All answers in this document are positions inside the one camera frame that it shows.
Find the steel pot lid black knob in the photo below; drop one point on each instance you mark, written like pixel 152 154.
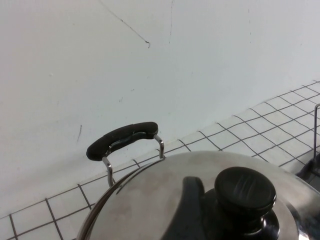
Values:
pixel 150 200

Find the white black-grid tablecloth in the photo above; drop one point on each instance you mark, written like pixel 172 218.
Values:
pixel 262 120

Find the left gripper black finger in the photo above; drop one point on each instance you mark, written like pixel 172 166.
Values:
pixel 190 192

